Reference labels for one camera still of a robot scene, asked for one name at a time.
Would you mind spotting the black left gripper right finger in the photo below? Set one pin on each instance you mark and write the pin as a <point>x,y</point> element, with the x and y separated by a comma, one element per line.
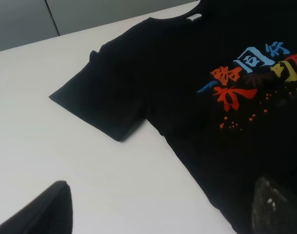
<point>274,209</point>

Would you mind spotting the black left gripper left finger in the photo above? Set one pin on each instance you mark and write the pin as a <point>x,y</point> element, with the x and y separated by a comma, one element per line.
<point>49,213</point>

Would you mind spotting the black printed t-shirt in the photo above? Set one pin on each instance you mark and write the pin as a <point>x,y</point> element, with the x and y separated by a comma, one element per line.
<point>219,83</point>

